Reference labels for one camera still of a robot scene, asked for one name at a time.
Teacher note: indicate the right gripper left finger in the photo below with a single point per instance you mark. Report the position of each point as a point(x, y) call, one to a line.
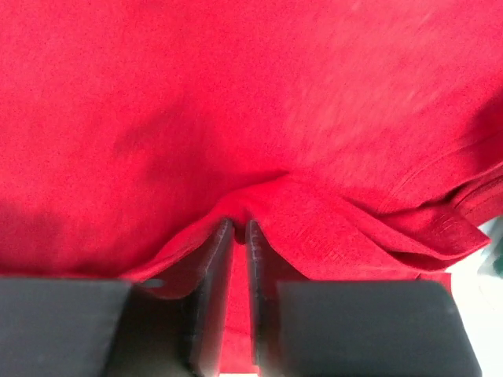
point(182, 319)

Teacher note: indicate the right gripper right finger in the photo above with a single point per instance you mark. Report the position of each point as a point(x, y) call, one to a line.
point(266, 268)

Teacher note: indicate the dark red t-shirt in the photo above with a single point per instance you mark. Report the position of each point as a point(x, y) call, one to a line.
point(365, 137)

